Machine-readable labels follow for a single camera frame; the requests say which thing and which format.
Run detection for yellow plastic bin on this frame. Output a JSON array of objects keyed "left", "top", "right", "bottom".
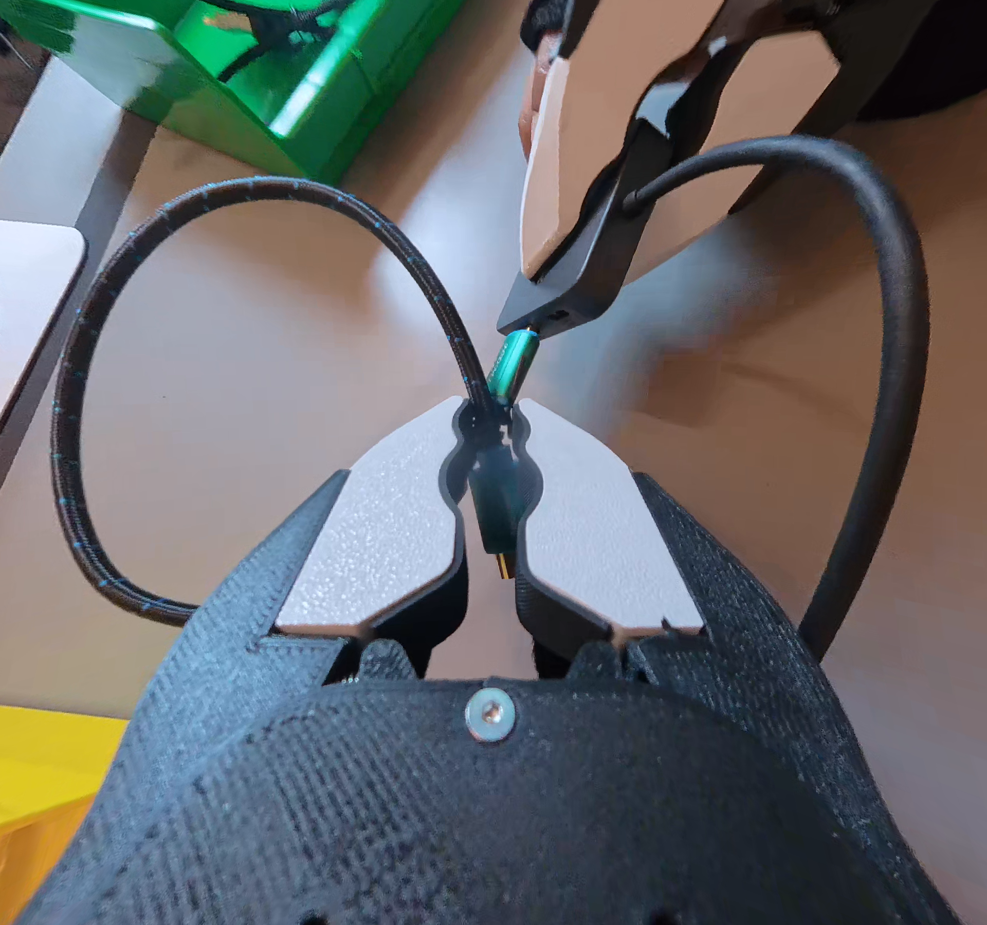
[{"left": 0, "top": 705, "right": 131, "bottom": 925}]

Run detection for thick black silver plug cable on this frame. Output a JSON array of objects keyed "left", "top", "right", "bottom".
[{"left": 127, "top": 0, "right": 384, "bottom": 86}]

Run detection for green plug hdmi cable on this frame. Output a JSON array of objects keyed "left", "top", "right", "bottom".
[{"left": 50, "top": 177, "right": 541, "bottom": 629}]

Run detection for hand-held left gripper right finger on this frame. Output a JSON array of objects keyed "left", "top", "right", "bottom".
[{"left": 513, "top": 398, "right": 704, "bottom": 664}]

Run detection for person's right hand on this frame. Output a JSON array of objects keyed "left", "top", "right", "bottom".
[{"left": 518, "top": 31, "right": 568, "bottom": 163}]

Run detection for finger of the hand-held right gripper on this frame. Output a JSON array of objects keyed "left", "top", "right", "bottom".
[
  {"left": 520, "top": 0, "right": 732, "bottom": 282},
  {"left": 617, "top": 0, "right": 938, "bottom": 288}
]

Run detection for white panel stand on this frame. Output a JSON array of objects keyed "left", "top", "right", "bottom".
[{"left": 0, "top": 219, "right": 88, "bottom": 471}]

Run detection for black hdmi switch hub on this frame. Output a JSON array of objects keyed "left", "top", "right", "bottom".
[{"left": 497, "top": 81, "right": 930, "bottom": 664}]

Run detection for green plastic bin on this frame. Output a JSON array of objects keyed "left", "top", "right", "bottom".
[{"left": 0, "top": 0, "right": 488, "bottom": 184}]

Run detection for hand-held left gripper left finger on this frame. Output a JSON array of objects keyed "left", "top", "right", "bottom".
[{"left": 273, "top": 395, "right": 470, "bottom": 679}]

